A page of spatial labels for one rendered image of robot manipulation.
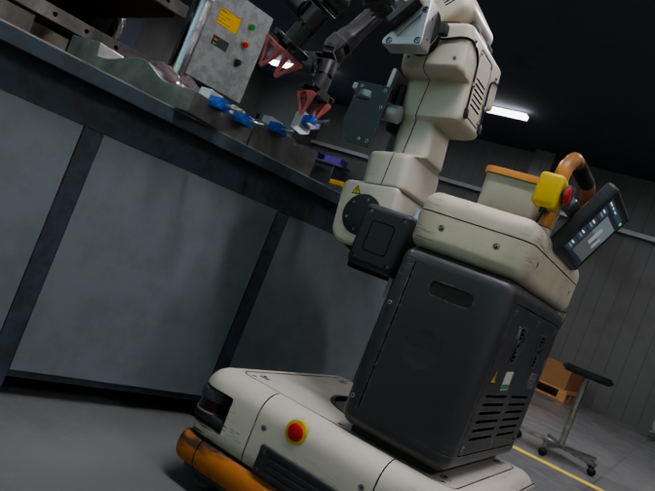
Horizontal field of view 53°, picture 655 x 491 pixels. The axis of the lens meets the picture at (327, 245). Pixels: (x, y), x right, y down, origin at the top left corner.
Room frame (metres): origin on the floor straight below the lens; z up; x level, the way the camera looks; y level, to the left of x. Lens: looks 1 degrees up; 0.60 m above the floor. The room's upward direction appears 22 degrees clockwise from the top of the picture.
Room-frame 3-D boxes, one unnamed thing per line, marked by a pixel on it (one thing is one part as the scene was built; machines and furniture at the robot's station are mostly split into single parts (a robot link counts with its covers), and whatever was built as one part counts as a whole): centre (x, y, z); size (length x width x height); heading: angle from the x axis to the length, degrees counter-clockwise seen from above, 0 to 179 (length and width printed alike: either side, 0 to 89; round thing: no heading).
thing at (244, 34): (2.77, 0.74, 0.73); 0.30 x 0.22 x 1.47; 135
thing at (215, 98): (1.64, 0.38, 0.85); 0.13 x 0.05 x 0.05; 62
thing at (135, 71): (1.81, 0.60, 0.85); 0.50 x 0.26 x 0.11; 62
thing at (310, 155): (2.13, 0.40, 0.87); 0.50 x 0.26 x 0.14; 45
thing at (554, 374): (8.64, -3.11, 0.22); 1.21 x 0.83 x 0.44; 59
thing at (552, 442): (3.87, -1.69, 0.27); 0.51 x 0.49 x 0.54; 156
